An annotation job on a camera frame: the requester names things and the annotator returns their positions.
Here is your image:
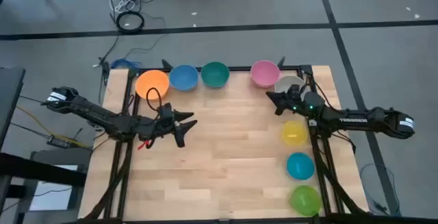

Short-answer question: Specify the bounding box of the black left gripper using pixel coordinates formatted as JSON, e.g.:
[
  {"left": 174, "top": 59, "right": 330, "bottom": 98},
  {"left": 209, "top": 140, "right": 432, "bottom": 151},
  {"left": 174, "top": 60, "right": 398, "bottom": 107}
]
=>
[{"left": 150, "top": 102, "right": 198, "bottom": 149}]

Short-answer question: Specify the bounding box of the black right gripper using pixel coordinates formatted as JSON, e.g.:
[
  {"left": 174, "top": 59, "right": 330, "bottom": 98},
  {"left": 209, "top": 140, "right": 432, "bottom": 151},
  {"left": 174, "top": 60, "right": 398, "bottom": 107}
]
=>
[{"left": 265, "top": 84, "right": 311, "bottom": 116}]

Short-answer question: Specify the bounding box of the white plastic bowl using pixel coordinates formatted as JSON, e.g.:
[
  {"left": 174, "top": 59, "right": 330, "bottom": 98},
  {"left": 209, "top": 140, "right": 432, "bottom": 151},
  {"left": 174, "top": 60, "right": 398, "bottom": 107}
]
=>
[{"left": 274, "top": 75, "right": 311, "bottom": 95}]

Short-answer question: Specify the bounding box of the yellow plastic bowl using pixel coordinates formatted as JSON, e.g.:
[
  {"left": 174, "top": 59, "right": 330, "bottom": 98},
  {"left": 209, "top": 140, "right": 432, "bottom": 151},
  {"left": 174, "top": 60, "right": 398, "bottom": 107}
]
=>
[{"left": 281, "top": 120, "right": 309, "bottom": 147}]

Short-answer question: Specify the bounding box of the pink plastic bowl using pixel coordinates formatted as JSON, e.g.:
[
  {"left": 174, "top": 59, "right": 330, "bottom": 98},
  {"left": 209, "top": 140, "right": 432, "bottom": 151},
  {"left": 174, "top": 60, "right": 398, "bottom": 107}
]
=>
[{"left": 250, "top": 60, "right": 281, "bottom": 88}]

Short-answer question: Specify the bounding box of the blue plastic bowl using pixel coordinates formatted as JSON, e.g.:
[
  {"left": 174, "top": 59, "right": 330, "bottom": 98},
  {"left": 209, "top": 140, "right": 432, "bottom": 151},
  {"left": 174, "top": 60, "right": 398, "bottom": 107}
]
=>
[{"left": 169, "top": 64, "right": 200, "bottom": 92}]

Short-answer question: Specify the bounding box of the orange plastic bowl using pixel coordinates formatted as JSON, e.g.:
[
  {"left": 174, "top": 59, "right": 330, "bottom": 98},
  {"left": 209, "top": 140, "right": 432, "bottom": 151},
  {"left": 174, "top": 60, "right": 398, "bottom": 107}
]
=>
[{"left": 135, "top": 69, "right": 170, "bottom": 101}]

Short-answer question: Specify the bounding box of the dark green plastic bowl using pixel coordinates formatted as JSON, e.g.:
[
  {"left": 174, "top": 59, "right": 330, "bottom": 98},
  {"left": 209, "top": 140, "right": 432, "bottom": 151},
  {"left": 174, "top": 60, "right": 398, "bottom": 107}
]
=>
[{"left": 200, "top": 61, "right": 231, "bottom": 88}]

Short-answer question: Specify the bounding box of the turquoise plastic bowl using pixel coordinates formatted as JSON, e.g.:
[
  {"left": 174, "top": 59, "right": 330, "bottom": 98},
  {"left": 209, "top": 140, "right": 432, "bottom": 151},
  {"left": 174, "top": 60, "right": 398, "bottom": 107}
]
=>
[{"left": 286, "top": 152, "right": 315, "bottom": 181}]

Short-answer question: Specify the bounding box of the lime green plastic bowl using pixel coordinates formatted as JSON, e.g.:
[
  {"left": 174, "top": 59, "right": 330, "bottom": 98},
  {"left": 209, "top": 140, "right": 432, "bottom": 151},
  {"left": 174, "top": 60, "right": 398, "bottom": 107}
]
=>
[{"left": 289, "top": 185, "right": 322, "bottom": 217}]

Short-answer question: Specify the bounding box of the small black device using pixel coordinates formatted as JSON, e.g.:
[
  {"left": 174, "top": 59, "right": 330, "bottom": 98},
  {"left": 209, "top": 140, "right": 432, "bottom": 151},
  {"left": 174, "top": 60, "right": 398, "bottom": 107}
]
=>
[{"left": 47, "top": 135, "right": 71, "bottom": 148}]

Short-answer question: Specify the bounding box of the white screen panel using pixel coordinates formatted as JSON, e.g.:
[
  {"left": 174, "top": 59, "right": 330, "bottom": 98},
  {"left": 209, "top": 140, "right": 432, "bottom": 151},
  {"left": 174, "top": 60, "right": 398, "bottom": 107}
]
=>
[{"left": 29, "top": 164, "right": 79, "bottom": 212}]

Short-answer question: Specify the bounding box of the dark grey desk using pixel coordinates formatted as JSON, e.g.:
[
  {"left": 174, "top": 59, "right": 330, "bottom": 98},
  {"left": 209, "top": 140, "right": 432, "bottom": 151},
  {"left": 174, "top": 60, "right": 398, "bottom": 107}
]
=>
[{"left": 0, "top": 66, "right": 27, "bottom": 149}]

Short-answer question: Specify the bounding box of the black looped gripper cable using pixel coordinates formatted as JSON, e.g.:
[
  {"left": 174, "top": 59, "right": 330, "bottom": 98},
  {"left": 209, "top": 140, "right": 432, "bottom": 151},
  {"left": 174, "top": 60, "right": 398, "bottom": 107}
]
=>
[{"left": 146, "top": 86, "right": 163, "bottom": 112}]

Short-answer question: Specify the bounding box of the black aluminium table frame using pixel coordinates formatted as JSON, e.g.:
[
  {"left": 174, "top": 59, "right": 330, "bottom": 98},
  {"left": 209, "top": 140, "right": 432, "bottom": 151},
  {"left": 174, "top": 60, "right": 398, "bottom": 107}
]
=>
[{"left": 78, "top": 64, "right": 370, "bottom": 224}]

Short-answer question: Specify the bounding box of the blue cable bundle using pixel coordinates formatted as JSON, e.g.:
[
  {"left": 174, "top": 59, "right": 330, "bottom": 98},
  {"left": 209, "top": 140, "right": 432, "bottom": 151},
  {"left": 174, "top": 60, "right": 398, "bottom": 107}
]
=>
[{"left": 111, "top": 58, "right": 142, "bottom": 70}]

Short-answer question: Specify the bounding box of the black cable coil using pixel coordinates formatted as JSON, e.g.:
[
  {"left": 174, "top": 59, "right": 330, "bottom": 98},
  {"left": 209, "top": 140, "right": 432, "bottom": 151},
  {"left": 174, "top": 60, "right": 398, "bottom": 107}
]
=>
[{"left": 115, "top": 10, "right": 145, "bottom": 35}]

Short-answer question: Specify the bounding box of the yellow cable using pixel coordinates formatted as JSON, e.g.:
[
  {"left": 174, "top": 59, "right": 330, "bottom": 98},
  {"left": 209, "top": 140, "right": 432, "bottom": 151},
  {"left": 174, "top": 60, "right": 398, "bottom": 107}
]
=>
[{"left": 15, "top": 105, "right": 92, "bottom": 149}]

